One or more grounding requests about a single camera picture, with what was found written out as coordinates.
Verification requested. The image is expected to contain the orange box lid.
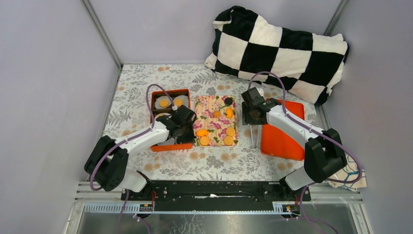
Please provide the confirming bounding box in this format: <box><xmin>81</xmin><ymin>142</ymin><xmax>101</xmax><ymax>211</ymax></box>
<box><xmin>260</xmin><ymin>99</ymin><xmax>305</xmax><ymax>161</ymax></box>

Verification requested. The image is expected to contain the orange fish shaped cookie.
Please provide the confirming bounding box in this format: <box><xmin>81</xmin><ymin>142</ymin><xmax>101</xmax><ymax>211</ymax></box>
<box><xmin>196</xmin><ymin>130</ymin><xmax>209</xmax><ymax>137</ymax></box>
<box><xmin>225</xmin><ymin>108</ymin><xmax>234</xmax><ymax>119</ymax></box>

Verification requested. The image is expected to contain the orange compartment cookie box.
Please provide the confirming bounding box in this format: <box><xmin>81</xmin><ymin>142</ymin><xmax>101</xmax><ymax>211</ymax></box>
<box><xmin>150</xmin><ymin>89</ymin><xmax>193</xmax><ymax>152</ymax></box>

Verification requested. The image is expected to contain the floral cookie tray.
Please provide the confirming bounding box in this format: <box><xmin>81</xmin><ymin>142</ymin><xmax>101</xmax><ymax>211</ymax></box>
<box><xmin>193</xmin><ymin>95</ymin><xmax>238</xmax><ymax>147</ymax></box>

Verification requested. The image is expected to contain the round swirl butter cookie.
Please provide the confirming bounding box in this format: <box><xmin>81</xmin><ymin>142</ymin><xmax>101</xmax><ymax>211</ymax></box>
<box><xmin>213</xmin><ymin>111</ymin><xmax>222</xmax><ymax>118</ymax></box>

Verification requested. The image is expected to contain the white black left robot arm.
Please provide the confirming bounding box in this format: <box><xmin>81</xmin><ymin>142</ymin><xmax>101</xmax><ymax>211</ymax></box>
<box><xmin>84</xmin><ymin>106</ymin><xmax>196</xmax><ymax>200</ymax></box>

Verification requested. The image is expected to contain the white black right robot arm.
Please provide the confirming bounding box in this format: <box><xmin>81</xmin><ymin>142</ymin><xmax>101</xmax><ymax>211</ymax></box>
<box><xmin>242</xmin><ymin>88</ymin><xmax>347</xmax><ymax>201</ymax></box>

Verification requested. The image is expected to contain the black sandwich cookie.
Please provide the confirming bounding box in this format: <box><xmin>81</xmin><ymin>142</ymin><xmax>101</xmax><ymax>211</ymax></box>
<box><xmin>224</xmin><ymin>97</ymin><xmax>234</xmax><ymax>106</ymax></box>

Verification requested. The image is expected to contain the floral table mat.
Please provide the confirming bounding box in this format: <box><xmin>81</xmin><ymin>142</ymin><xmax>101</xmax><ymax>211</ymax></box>
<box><xmin>104</xmin><ymin>64</ymin><xmax>302</xmax><ymax>181</ymax></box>

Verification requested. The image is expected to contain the black white checkered pillow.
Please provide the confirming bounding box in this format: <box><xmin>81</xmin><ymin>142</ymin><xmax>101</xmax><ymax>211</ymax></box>
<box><xmin>205</xmin><ymin>6</ymin><xmax>349</xmax><ymax>105</ymax></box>

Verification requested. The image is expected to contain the blue cream patterned cloth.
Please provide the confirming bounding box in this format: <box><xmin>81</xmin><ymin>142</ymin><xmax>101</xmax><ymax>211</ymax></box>
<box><xmin>327</xmin><ymin>154</ymin><xmax>367</xmax><ymax>192</ymax></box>

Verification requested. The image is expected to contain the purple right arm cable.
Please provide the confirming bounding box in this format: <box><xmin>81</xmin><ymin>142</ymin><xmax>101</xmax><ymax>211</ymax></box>
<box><xmin>247</xmin><ymin>71</ymin><xmax>363</xmax><ymax>234</ymax></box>

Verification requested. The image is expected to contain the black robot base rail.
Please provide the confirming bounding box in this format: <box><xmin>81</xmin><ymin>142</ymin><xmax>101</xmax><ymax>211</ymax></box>
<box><xmin>121</xmin><ymin>180</ymin><xmax>311</xmax><ymax>212</ymax></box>

